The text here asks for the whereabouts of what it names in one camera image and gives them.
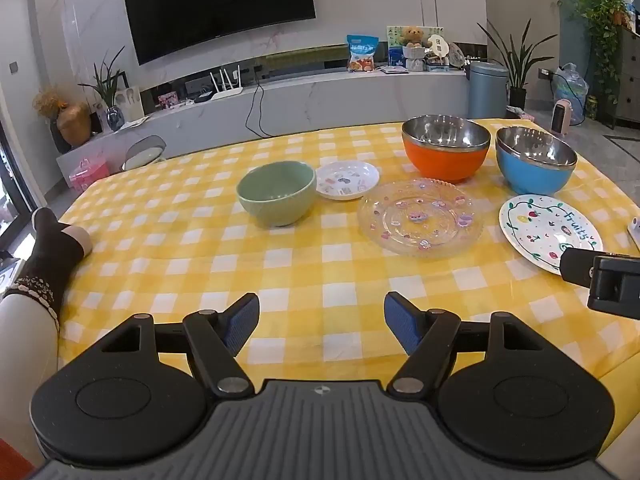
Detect pink plastic box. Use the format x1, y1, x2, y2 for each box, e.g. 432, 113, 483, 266
69, 156, 109, 192

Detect white router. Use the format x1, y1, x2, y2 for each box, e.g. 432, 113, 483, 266
210, 65, 244, 101

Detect black television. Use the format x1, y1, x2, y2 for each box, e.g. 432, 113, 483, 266
121, 0, 317, 66

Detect brown sock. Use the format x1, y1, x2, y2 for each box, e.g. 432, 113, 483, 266
2, 206, 93, 333

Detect grey cabinet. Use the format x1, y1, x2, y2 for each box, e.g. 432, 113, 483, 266
612, 25, 640, 133

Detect grey-blue trash can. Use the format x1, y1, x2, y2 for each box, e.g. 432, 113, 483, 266
467, 61, 509, 120

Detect green ceramic bowl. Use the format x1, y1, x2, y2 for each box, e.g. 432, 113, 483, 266
236, 161, 317, 227

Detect potted long-leaf plant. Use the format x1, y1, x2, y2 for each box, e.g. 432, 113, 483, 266
477, 19, 556, 108

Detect pink space heater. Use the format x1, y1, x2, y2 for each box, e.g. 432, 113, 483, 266
549, 99, 576, 136

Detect white box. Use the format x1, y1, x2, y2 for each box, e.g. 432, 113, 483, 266
0, 257, 23, 291

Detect dried yellow flowers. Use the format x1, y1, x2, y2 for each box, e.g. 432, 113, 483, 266
32, 85, 68, 121

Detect green printed board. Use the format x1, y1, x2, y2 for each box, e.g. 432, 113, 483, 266
386, 25, 444, 67

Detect blue vase with plant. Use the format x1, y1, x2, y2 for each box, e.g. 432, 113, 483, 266
77, 46, 126, 131

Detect white fruit-print plate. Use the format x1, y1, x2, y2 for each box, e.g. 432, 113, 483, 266
498, 193, 603, 276

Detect blue steel bowl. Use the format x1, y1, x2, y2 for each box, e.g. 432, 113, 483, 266
495, 126, 578, 197

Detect black cable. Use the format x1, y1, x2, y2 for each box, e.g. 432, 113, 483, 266
244, 80, 273, 137

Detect trailing green plant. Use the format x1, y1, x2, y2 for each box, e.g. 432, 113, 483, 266
575, 0, 631, 106

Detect orange blanket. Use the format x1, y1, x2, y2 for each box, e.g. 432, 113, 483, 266
0, 437, 36, 478

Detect brown vase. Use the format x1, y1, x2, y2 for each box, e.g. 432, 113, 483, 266
56, 103, 92, 147

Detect white picture card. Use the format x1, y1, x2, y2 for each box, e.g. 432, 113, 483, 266
114, 86, 142, 121

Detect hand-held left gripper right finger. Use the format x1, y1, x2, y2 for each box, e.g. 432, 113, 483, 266
383, 291, 551, 401

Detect blue snack bag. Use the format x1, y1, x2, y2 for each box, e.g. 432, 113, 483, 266
347, 35, 377, 73

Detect blue water jug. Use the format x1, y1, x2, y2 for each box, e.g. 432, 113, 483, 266
552, 63, 588, 126

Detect yellow checkered tablecloth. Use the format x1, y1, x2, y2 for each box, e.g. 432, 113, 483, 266
54, 118, 640, 463

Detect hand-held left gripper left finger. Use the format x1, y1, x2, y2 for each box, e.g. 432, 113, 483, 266
92, 292, 262, 400

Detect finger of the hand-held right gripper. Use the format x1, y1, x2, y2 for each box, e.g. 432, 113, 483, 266
559, 247, 597, 289
587, 255, 640, 322

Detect small white printed plate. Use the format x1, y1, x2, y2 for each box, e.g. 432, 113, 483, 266
315, 161, 381, 201

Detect clear glass plate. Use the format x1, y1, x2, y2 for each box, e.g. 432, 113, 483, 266
357, 178, 484, 260

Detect orange steel bowl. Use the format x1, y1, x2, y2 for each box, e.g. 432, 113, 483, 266
401, 115, 492, 184

